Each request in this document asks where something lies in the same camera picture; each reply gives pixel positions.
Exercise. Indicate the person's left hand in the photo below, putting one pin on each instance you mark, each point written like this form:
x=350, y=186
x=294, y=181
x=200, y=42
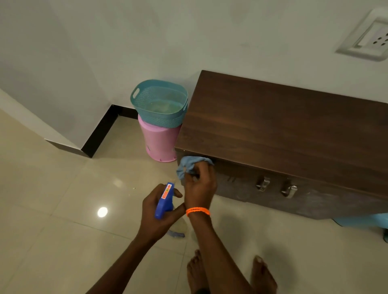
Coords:
x=151, y=224

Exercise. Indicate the person's right hand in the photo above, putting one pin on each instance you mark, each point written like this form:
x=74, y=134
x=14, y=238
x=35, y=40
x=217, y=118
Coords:
x=201, y=190

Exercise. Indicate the blue-topped spray bottle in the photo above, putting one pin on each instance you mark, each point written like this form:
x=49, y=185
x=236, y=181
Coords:
x=163, y=203

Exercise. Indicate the blue cloth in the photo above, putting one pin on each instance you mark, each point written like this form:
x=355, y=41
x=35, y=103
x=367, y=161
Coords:
x=186, y=165

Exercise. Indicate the dark wooden cabinet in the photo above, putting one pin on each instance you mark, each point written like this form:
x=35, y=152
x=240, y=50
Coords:
x=288, y=127

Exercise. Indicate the person's left forearm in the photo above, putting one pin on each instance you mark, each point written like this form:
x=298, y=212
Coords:
x=121, y=266

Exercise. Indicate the person's right forearm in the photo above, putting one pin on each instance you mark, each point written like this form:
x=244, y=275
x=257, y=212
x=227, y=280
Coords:
x=218, y=260

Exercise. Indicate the person's left foot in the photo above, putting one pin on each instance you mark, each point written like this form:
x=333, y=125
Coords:
x=195, y=272

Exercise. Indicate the pink plastic bin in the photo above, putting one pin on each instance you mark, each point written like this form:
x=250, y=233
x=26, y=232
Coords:
x=159, y=142

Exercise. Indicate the teal plastic basket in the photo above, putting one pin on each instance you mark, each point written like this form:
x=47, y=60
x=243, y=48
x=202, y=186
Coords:
x=157, y=119

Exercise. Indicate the black skirting board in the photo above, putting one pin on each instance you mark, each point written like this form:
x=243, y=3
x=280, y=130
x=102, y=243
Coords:
x=100, y=133

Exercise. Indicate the light blue plastic stool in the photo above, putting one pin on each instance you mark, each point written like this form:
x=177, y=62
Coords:
x=363, y=220

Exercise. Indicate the white wall socket plate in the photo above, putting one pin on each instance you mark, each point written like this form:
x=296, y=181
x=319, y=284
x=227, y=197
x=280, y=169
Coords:
x=369, y=39

